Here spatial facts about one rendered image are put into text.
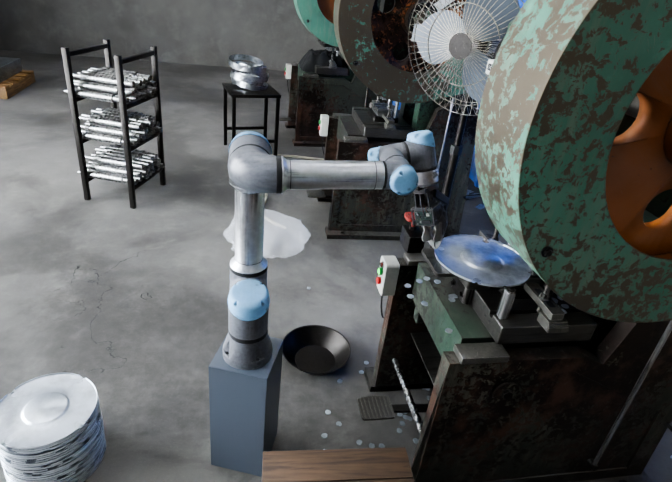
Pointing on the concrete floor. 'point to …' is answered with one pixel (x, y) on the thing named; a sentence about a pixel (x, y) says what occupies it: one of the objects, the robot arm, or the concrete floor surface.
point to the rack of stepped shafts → (116, 120)
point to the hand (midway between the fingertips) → (436, 243)
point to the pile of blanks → (59, 456)
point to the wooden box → (337, 465)
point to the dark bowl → (316, 349)
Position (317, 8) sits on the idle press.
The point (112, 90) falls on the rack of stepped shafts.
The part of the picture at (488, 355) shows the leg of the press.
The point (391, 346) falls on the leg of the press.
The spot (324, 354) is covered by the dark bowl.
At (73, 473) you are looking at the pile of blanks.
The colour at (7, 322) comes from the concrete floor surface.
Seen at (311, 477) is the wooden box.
